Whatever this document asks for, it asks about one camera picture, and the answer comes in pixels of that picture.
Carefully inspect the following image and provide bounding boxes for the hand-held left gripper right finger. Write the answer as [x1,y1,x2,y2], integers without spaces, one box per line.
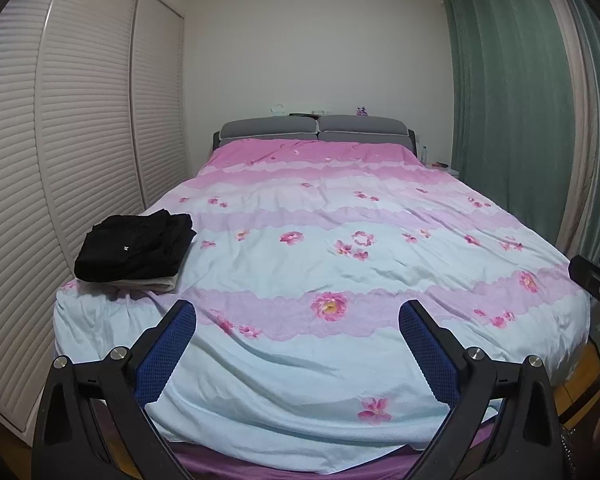
[398,299,566,480]

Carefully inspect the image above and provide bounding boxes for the black pants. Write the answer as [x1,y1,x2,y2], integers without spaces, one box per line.
[74,212,178,283]

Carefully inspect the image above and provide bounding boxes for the beige curtain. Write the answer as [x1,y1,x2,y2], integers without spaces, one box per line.
[554,85,600,261]

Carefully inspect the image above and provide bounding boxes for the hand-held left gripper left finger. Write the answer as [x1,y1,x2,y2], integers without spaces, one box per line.
[30,299,198,480]

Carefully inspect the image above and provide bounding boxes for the grey headboard cushion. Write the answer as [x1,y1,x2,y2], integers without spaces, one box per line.
[219,117,320,149]
[318,115,412,145]

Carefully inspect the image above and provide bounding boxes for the white louvered wardrobe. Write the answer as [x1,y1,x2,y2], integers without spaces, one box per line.
[0,0,188,446]

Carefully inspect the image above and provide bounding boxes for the white nightstand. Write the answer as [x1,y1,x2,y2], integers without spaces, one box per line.
[425,162,463,179]

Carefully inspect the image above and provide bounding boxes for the pink floral blanket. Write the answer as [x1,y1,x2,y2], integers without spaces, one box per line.
[54,139,592,473]

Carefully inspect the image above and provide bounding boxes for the folded black garment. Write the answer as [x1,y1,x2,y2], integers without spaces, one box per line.
[150,208,197,271]

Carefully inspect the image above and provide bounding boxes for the folded beige garment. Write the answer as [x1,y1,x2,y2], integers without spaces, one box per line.
[111,271,182,294]

